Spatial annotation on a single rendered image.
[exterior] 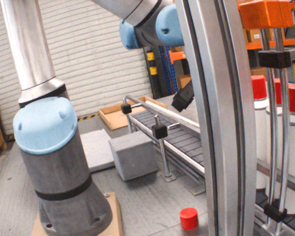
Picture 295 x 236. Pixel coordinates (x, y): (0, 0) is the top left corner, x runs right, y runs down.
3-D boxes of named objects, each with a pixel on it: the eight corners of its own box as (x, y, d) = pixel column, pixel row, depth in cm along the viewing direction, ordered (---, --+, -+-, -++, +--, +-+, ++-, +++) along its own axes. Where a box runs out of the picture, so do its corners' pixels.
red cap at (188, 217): (197, 217, 49) (195, 205, 48) (199, 227, 46) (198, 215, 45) (180, 221, 49) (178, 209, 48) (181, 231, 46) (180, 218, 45)
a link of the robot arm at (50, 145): (30, 200, 38) (2, 122, 34) (33, 167, 50) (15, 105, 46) (96, 185, 41) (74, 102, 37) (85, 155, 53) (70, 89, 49)
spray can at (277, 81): (295, 194, 39) (298, 80, 33) (273, 204, 38) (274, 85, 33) (281, 182, 44) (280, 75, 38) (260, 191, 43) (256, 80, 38)
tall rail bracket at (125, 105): (151, 139, 96) (141, 93, 92) (131, 145, 94) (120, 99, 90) (148, 137, 99) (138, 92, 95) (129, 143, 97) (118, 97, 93)
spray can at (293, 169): (311, 208, 34) (320, 85, 28) (288, 220, 33) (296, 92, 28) (293, 194, 39) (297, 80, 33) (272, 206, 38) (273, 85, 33)
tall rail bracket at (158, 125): (191, 171, 68) (181, 109, 64) (165, 180, 66) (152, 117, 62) (185, 166, 71) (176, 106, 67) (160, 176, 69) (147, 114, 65)
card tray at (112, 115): (168, 114, 122) (166, 105, 121) (111, 130, 115) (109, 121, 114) (146, 103, 150) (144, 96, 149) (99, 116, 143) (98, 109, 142)
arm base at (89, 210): (117, 235, 42) (102, 191, 39) (40, 246, 40) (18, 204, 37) (108, 194, 56) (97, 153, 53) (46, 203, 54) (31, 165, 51)
